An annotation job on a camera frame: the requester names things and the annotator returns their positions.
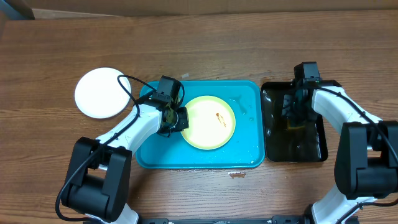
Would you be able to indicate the small clear tape scrap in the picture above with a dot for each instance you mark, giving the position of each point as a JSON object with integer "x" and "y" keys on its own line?
{"x": 185, "y": 75}

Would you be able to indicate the teal plastic tray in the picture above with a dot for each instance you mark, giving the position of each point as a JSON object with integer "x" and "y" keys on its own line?
{"x": 244, "y": 150}

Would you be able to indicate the black rectangular water tray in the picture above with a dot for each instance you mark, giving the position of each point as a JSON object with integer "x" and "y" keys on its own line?
{"x": 282, "y": 145}

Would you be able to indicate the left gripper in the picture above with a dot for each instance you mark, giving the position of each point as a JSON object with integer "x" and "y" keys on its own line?
{"x": 184, "y": 122}

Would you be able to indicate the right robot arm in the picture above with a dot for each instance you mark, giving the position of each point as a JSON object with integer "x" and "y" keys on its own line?
{"x": 366, "y": 161}

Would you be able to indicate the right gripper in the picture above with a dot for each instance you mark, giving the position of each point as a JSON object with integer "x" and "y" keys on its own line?
{"x": 292, "y": 111}

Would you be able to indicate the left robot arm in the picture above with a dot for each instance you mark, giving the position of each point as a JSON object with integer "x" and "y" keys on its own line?
{"x": 97, "y": 181}

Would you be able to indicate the white plate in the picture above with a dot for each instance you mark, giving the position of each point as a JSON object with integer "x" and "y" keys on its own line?
{"x": 102, "y": 93}

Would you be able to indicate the yellow green sponge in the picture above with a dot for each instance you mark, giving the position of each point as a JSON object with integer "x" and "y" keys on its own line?
{"x": 294, "y": 126}

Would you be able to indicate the yellow plate with stain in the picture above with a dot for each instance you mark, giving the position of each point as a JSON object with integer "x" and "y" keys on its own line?
{"x": 211, "y": 123}

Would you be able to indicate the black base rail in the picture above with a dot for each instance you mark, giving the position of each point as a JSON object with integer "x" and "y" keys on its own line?
{"x": 276, "y": 219}

